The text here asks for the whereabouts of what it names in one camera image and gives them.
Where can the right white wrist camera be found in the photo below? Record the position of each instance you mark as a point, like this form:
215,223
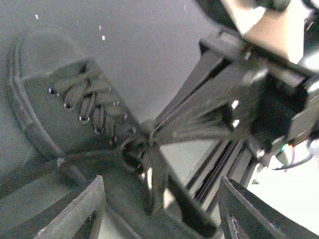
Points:
281,33

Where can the black sneaker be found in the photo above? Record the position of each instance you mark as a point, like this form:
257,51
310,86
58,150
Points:
44,49

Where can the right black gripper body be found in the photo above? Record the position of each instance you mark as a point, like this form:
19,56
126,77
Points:
288,107

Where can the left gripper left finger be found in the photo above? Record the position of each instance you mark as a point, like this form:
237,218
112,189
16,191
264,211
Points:
64,218

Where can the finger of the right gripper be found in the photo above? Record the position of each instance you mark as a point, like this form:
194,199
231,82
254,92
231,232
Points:
238,130
194,82

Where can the black shoelace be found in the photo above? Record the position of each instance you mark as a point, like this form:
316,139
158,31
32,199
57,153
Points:
93,96

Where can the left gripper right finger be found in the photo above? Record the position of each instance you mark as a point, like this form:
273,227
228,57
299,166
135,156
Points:
245,216

